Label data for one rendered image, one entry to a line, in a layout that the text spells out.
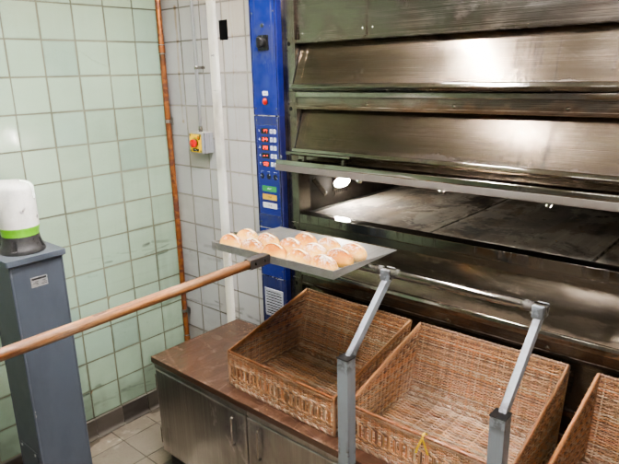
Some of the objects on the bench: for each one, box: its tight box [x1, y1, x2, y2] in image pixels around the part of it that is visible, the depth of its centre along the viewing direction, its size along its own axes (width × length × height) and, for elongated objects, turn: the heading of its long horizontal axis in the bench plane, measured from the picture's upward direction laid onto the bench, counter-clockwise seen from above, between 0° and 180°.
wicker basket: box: [356, 322, 571, 464], centre depth 190 cm, size 49×56×28 cm
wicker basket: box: [228, 288, 412, 437], centre depth 227 cm, size 49×56×28 cm
